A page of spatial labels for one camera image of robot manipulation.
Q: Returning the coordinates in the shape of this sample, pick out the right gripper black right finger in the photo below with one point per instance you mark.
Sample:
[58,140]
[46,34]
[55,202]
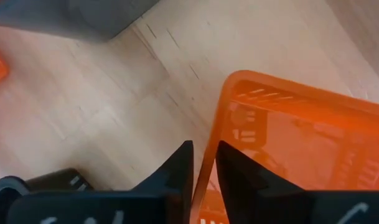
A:
[254,193]

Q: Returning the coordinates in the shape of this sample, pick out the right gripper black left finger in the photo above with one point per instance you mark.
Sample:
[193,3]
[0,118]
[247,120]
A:
[176,180]

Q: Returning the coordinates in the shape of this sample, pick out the grey translucent plastic basket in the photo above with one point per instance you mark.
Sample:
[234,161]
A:
[83,15]

